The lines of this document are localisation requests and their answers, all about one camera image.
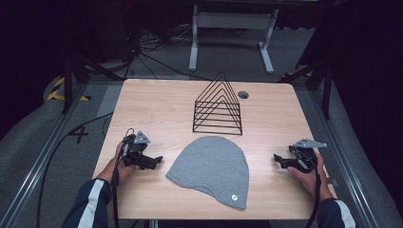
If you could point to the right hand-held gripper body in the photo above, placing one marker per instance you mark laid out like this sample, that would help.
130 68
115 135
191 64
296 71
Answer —
303 155

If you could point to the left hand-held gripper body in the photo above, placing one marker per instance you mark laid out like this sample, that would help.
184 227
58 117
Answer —
137 152

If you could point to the grey knit beanie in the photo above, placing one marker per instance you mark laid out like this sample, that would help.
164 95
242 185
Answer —
213 169

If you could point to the person's left hand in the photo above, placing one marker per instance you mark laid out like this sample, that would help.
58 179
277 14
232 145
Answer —
124 170

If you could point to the person's right hand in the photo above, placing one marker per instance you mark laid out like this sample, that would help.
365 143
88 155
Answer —
310 180

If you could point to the black metal stand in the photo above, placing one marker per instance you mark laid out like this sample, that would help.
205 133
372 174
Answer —
76 72
316 82

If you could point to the aluminium floor rail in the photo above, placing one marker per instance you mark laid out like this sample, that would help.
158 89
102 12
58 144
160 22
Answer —
342 158
38 158

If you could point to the white metal table frame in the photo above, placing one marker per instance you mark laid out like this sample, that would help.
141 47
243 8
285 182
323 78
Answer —
233 34

